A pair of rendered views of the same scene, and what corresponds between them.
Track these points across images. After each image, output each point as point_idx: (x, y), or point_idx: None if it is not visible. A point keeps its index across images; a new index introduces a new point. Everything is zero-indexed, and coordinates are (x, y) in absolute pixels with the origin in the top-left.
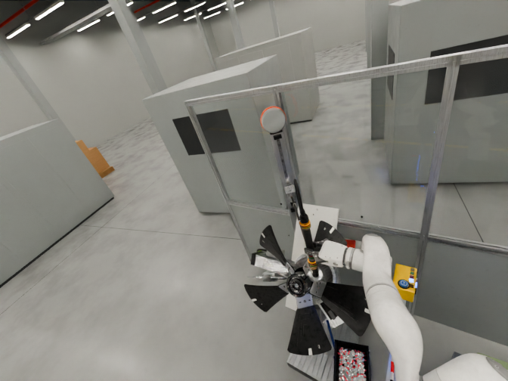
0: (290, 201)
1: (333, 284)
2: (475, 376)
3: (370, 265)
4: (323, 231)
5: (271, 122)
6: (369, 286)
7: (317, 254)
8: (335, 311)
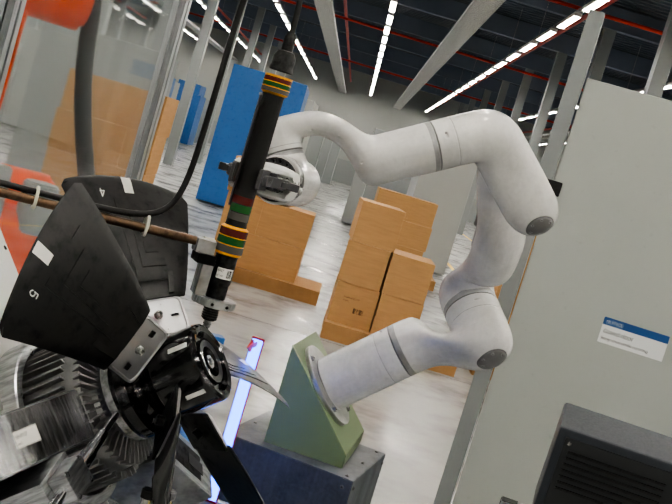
0: None
1: None
2: None
3: (365, 134)
4: (107, 201)
5: None
6: (427, 131)
7: (157, 260)
8: (254, 382)
